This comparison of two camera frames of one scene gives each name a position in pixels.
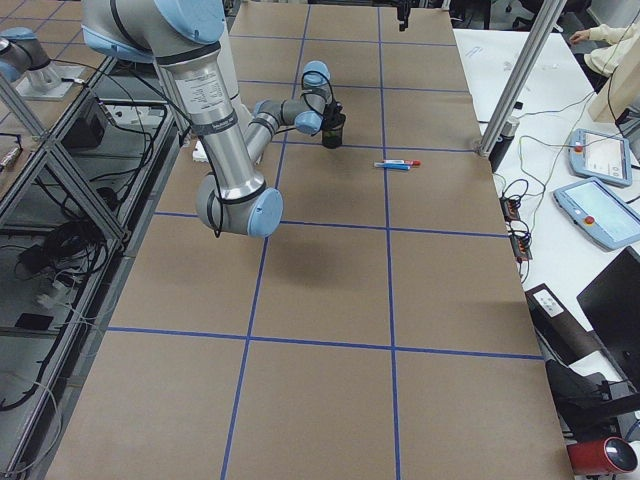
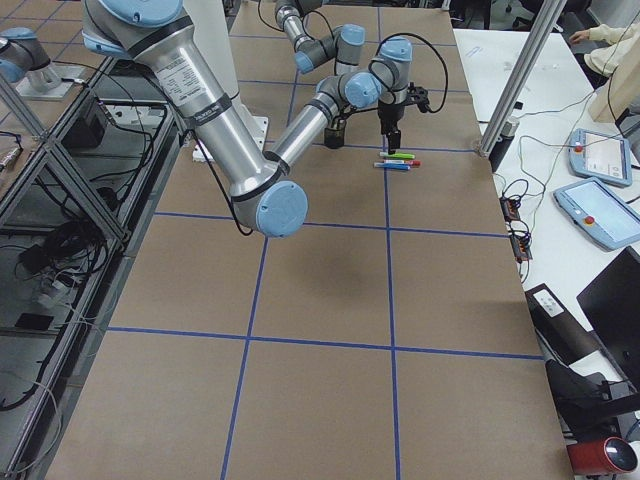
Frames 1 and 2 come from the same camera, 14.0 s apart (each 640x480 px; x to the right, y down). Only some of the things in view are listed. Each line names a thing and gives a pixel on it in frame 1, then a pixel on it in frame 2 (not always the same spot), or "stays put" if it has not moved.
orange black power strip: x=521 y=241 stays put
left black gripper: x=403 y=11 to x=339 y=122
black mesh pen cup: x=332 y=138 stays put
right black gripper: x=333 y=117 to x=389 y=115
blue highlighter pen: x=399 y=166 stays put
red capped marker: x=416 y=163 stays put
